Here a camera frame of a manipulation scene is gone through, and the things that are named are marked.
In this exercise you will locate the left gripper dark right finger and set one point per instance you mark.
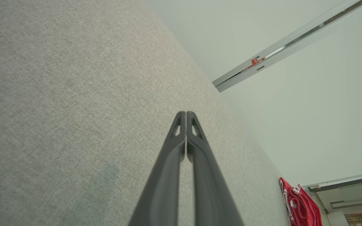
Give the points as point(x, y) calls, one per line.
point(212, 194)

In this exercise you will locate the red shorts white waistband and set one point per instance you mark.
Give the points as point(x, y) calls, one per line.
point(308, 210)

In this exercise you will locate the grey partition post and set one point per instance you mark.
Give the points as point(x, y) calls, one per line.
point(240, 77)

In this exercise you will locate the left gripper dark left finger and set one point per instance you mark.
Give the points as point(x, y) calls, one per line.
point(162, 188)

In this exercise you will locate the grey metal door frame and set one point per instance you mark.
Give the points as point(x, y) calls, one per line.
point(350, 180)

